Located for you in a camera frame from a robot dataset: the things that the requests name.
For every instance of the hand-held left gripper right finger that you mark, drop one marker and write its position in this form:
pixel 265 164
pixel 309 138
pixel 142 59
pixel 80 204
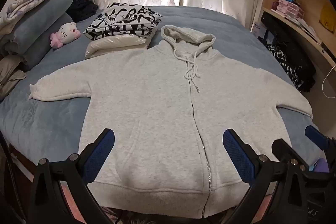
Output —
pixel 237 154

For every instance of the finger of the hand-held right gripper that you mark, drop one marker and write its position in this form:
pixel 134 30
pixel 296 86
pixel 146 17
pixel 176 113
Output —
pixel 286 149
pixel 316 136

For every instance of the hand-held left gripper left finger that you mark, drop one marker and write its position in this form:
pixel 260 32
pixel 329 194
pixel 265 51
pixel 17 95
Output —
pixel 101 153

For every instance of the light grey zip hoodie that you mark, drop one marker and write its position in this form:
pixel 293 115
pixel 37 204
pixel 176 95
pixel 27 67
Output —
pixel 147 108

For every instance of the black clothes heap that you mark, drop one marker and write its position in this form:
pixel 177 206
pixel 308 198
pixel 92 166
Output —
pixel 81 6

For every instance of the blue bed blanket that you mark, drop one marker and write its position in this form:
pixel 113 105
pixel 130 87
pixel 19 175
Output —
pixel 52 121

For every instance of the black bag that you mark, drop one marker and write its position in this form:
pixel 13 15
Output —
pixel 302 61

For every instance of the black and white patterned cloth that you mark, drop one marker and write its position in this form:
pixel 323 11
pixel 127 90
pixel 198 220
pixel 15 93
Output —
pixel 284 64

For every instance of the stack of papers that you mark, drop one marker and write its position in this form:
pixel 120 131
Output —
pixel 308 28

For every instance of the white folded puffer jacket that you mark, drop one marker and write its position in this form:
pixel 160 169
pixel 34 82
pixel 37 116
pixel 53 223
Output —
pixel 113 44

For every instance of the beige crumpled cloth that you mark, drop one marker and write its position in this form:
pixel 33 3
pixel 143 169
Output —
pixel 10 74

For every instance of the yellow cloth item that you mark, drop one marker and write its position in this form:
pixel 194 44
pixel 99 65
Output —
pixel 328 16

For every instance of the white cardboard box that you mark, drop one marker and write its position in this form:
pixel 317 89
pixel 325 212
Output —
pixel 258 29

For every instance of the folded blue-grey blanket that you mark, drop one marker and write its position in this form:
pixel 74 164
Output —
pixel 34 50
pixel 44 14

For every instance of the white and pink cat plush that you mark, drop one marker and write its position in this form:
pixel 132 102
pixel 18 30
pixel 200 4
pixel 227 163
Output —
pixel 67 33

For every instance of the pink drawer organizer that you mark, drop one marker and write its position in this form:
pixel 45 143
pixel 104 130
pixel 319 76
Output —
pixel 288 8

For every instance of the black and white printed garment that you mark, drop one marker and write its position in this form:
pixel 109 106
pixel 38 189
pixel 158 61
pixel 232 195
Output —
pixel 123 20

